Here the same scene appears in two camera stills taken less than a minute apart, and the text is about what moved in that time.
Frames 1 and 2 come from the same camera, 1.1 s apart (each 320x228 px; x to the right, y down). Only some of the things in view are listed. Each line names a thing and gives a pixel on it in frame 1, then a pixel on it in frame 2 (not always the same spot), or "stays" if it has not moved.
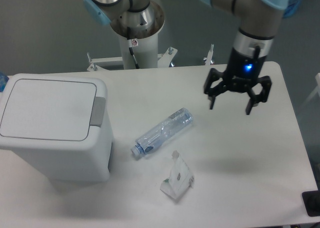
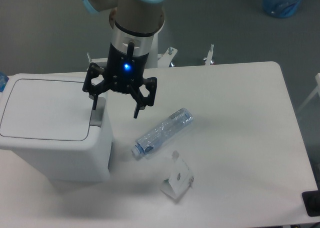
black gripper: (242, 72) to (124, 71)
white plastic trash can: (60, 124) stays
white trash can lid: (49, 109) stays
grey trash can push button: (98, 111) stays
